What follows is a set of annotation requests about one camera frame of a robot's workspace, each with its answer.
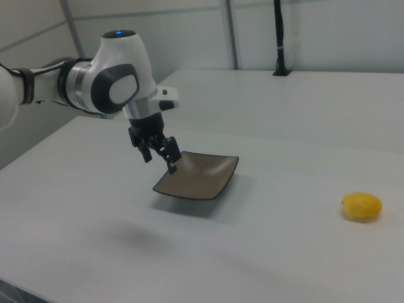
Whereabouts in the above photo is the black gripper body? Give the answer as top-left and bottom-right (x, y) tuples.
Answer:
(127, 113), (169, 149)

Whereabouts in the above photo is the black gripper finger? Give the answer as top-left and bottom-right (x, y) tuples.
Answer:
(152, 135), (182, 175)
(136, 136), (154, 164)

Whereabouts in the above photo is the yellow potato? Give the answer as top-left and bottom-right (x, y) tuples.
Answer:
(342, 191), (383, 221)

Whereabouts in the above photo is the brown square ceramic plate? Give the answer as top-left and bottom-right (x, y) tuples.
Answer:
(152, 150), (240, 201)

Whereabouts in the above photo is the black pole stand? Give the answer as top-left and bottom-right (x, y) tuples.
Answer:
(272, 0), (293, 77)

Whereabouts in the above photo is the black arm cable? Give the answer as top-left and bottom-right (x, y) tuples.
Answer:
(8, 57), (95, 77)

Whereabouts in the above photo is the black velcro strap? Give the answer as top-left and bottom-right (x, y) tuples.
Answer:
(16, 67), (36, 105)

